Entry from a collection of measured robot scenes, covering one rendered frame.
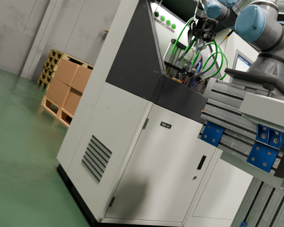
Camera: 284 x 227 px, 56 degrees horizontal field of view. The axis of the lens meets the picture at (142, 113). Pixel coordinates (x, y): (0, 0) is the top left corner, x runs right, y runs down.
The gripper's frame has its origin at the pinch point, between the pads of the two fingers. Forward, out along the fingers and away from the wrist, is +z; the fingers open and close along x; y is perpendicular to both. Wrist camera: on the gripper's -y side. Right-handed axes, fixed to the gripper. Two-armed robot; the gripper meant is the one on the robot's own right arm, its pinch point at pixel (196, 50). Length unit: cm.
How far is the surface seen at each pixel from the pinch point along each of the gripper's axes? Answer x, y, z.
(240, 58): 55, -10, -17
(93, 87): -35, -50, 50
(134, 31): -35.0, -24.7, 4.5
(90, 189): -35, 2, 106
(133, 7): -35, -40, -13
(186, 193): 24, 22, 90
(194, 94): -7.4, 21.6, 28.8
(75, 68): 20, -253, 43
